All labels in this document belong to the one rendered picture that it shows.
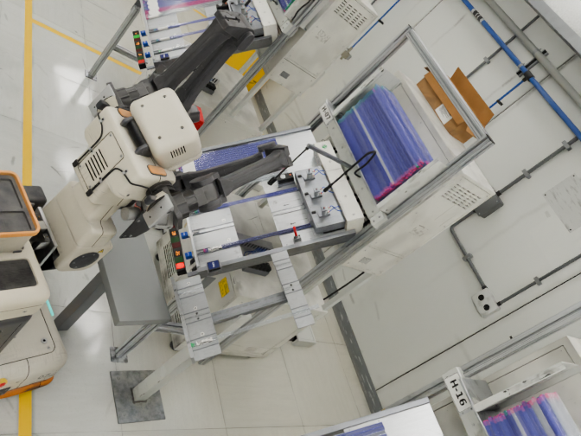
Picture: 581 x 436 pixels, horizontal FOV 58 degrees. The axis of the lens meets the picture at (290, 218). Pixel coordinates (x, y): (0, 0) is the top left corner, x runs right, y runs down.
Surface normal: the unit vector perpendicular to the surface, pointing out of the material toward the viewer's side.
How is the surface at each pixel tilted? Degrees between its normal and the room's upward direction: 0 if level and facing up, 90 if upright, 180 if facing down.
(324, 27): 90
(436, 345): 90
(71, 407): 0
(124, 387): 0
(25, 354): 0
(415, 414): 45
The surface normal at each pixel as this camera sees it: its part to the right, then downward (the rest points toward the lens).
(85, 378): 0.67, -0.58
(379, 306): -0.69, -0.25
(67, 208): -0.46, -0.05
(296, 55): 0.28, 0.78
